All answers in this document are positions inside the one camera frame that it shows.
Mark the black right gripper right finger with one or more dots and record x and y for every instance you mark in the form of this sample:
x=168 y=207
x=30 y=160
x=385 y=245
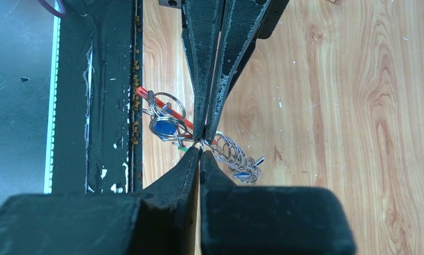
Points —
x=269 y=219

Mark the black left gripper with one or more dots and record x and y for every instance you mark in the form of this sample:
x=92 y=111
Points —
x=244 y=22

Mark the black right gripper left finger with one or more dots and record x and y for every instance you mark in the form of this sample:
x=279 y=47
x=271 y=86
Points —
x=158 y=220

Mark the key with green tag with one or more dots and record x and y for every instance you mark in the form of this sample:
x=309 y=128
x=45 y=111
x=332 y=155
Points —
x=184 y=148

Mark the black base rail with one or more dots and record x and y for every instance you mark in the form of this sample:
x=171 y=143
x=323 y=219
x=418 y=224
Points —
x=94 y=134

